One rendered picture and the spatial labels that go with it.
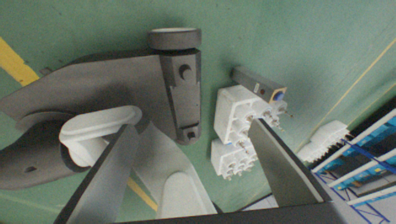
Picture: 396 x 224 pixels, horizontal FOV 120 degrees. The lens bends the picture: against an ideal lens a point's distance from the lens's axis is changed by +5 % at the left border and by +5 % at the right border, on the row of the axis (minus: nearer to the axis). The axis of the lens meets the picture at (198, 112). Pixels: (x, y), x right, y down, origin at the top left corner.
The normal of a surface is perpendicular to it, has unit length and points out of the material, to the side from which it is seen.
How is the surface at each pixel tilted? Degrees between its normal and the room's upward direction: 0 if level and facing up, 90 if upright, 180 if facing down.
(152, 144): 90
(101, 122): 90
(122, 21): 0
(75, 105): 0
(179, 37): 6
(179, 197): 90
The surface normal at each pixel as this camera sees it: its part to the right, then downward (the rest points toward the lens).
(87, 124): -0.02, -0.77
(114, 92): 0.33, 0.59
